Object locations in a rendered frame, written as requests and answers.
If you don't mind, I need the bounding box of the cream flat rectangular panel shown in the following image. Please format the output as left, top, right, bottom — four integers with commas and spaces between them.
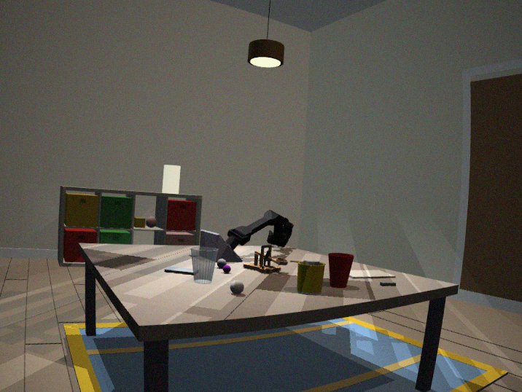
349, 270, 396, 279

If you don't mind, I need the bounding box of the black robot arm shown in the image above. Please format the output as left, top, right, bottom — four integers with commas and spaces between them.
226, 210, 294, 249

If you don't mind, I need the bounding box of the dark red cup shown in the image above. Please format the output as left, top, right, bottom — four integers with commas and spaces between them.
328, 253, 354, 288

